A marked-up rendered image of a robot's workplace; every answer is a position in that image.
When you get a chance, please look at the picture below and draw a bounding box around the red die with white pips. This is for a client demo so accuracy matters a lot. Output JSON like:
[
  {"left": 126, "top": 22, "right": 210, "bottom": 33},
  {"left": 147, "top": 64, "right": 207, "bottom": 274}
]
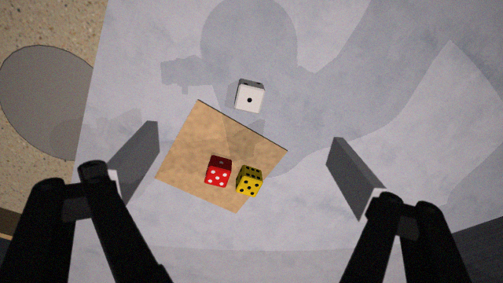
[{"left": 204, "top": 155, "right": 232, "bottom": 188}]

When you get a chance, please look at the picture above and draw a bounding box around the yellow die with black pips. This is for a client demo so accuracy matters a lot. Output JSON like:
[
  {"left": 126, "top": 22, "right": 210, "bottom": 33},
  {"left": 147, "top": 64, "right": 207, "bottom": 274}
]
[{"left": 236, "top": 165, "right": 263, "bottom": 197}]

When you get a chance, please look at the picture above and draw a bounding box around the tan mat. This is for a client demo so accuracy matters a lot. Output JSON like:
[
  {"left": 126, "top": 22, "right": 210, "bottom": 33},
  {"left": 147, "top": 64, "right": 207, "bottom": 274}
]
[{"left": 155, "top": 99, "right": 288, "bottom": 213}]

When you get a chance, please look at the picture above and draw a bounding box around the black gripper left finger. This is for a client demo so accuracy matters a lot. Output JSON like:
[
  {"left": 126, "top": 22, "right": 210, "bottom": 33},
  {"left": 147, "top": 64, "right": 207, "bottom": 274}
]
[{"left": 0, "top": 120, "right": 174, "bottom": 283}]

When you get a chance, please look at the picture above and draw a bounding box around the white die with black pips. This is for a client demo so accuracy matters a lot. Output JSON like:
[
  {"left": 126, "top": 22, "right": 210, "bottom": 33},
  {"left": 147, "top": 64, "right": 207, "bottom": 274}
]
[{"left": 234, "top": 79, "right": 266, "bottom": 114}]

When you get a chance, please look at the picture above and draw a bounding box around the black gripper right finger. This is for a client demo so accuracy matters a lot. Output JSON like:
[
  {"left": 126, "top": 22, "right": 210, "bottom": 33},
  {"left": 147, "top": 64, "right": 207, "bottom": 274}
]
[{"left": 325, "top": 137, "right": 472, "bottom": 283}]

